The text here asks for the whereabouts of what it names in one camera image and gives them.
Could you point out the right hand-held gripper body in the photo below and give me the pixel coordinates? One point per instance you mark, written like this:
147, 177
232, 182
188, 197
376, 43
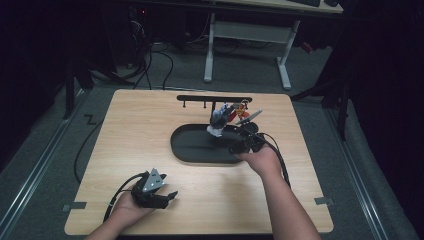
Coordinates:
250, 141

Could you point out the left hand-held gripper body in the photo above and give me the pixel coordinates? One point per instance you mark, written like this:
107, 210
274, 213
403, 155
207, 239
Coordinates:
146, 196

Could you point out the red tool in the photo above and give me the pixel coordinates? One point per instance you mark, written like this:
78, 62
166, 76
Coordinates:
240, 111

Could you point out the black hook rack with tray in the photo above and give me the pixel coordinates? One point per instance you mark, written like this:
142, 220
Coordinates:
193, 143

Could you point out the person's right hand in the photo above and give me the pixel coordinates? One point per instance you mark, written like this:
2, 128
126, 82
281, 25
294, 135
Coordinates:
265, 161

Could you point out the person's left hand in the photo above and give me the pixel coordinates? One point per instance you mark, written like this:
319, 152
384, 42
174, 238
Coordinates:
126, 211

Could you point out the grey tape piece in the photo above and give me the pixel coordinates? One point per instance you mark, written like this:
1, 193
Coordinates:
323, 201
78, 205

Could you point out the white-framed wooden desk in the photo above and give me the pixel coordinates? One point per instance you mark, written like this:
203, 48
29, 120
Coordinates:
250, 32

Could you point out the black metal stand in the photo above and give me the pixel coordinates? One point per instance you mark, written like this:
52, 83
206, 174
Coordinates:
341, 106
70, 90

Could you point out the small red object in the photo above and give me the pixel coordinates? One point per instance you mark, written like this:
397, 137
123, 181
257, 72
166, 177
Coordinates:
307, 47

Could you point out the dark computer tower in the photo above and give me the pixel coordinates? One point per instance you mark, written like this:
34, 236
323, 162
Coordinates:
138, 30

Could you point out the black keyboard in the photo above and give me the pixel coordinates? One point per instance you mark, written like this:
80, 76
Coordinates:
305, 2

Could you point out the black computer mouse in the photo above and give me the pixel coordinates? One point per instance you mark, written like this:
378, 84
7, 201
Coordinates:
331, 2

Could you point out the metal floor rail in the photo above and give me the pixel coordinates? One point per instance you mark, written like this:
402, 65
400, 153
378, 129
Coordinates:
358, 180
36, 166

